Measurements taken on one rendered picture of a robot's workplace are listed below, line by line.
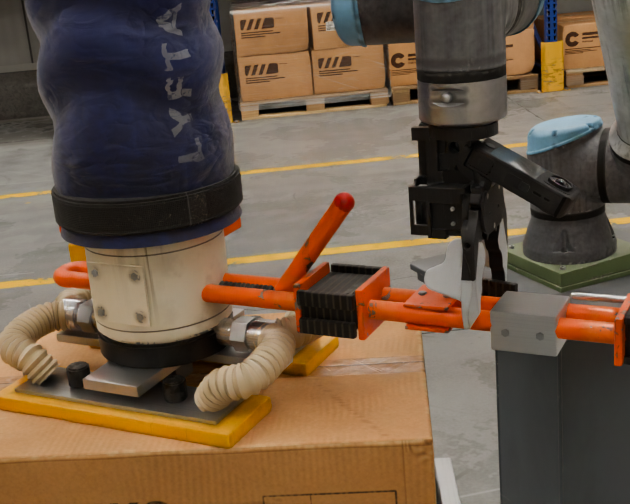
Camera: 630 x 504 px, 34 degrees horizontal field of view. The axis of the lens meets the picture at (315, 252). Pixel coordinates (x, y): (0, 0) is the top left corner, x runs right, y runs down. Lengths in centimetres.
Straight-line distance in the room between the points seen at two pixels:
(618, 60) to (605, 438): 83
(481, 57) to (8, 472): 68
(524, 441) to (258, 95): 629
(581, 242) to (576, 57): 675
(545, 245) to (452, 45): 115
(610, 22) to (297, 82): 664
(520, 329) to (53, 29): 59
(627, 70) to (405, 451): 94
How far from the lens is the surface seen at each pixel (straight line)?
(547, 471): 228
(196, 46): 116
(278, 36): 829
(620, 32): 180
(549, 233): 212
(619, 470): 234
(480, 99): 103
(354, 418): 118
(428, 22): 103
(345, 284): 116
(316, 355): 131
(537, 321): 106
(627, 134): 199
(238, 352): 126
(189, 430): 116
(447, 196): 106
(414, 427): 115
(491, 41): 103
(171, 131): 114
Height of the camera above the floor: 149
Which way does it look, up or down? 18 degrees down
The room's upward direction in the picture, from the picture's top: 5 degrees counter-clockwise
